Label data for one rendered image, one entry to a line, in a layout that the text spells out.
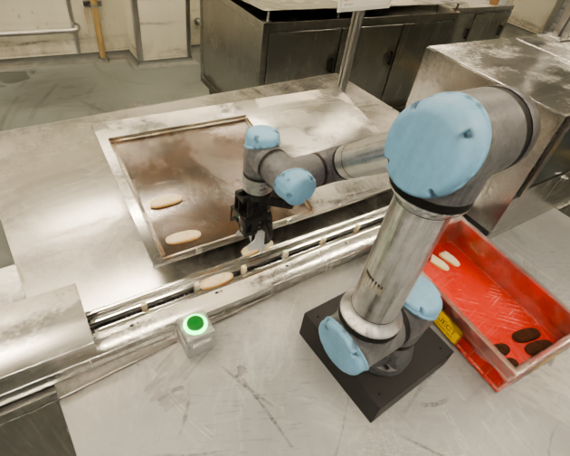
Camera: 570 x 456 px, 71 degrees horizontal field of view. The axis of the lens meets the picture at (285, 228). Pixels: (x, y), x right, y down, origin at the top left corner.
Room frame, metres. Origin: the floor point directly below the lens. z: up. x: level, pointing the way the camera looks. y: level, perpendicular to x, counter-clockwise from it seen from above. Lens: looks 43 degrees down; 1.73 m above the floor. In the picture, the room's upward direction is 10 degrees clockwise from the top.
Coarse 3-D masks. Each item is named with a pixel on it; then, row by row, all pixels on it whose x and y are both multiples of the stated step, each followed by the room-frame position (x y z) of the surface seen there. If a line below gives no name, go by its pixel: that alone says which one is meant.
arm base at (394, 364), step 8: (392, 352) 0.49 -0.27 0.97; (400, 352) 0.49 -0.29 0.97; (408, 352) 0.50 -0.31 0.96; (384, 360) 0.48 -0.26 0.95; (392, 360) 0.49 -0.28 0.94; (400, 360) 0.49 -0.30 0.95; (408, 360) 0.50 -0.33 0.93; (376, 368) 0.47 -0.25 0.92; (384, 368) 0.48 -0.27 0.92; (392, 368) 0.48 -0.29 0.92; (400, 368) 0.48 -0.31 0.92
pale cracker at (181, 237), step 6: (174, 234) 0.78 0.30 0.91; (180, 234) 0.79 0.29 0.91; (186, 234) 0.79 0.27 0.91; (192, 234) 0.80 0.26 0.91; (198, 234) 0.81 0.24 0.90; (168, 240) 0.76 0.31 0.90; (174, 240) 0.77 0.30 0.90; (180, 240) 0.77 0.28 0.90; (186, 240) 0.78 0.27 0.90; (192, 240) 0.78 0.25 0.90
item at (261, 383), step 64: (512, 256) 1.04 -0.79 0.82; (256, 320) 0.61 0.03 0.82; (128, 384) 0.39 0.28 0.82; (192, 384) 0.41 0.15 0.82; (256, 384) 0.44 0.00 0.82; (320, 384) 0.47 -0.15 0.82; (448, 384) 0.53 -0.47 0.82; (512, 384) 0.56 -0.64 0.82; (128, 448) 0.26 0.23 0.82; (192, 448) 0.28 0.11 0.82; (256, 448) 0.30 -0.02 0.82; (320, 448) 0.33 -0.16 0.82; (384, 448) 0.35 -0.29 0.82; (448, 448) 0.37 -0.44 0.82; (512, 448) 0.40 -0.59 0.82
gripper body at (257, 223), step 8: (240, 192) 0.74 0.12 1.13; (240, 200) 0.72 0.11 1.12; (248, 200) 0.72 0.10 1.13; (256, 200) 0.73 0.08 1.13; (264, 200) 0.73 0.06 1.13; (232, 208) 0.75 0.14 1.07; (240, 208) 0.73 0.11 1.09; (248, 208) 0.73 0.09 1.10; (256, 208) 0.75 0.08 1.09; (264, 208) 0.76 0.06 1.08; (232, 216) 0.75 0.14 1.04; (240, 216) 0.72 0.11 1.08; (248, 216) 0.73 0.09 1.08; (256, 216) 0.73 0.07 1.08; (264, 216) 0.74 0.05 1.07; (240, 224) 0.72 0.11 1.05; (248, 224) 0.71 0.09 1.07; (256, 224) 0.73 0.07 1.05; (264, 224) 0.74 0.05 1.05; (240, 232) 0.72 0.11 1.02; (248, 232) 0.72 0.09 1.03; (256, 232) 0.73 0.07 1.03
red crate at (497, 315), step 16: (464, 256) 1.00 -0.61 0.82; (432, 272) 0.90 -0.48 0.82; (448, 272) 0.91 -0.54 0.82; (464, 272) 0.92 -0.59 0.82; (480, 272) 0.93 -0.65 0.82; (448, 288) 0.84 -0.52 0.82; (464, 288) 0.85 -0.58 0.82; (480, 288) 0.87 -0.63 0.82; (496, 288) 0.88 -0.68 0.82; (464, 304) 0.79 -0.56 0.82; (480, 304) 0.80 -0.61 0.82; (496, 304) 0.81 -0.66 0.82; (512, 304) 0.82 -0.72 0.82; (480, 320) 0.74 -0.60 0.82; (496, 320) 0.75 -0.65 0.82; (512, 320) 0.76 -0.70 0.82; (528, 320) 0.77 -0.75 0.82; (496, 336) 0.69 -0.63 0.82; (544, 336) 0.72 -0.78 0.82; (464, 352) 0.62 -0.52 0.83; (512, 352) 0.65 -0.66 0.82; (480, 368) 0.57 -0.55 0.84; (496, 384) 0.54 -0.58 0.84
